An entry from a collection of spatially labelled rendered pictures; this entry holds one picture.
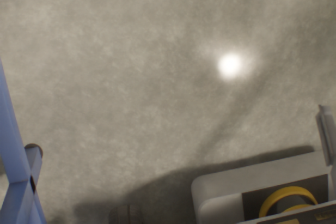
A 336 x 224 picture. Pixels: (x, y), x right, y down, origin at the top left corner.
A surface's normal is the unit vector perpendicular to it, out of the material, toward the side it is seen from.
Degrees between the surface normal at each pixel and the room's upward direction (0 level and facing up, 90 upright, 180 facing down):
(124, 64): 0
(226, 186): 90
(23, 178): 0
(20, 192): 90
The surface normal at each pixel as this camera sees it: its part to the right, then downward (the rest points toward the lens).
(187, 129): 0.10, 0.33
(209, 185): -0.16, -0.93
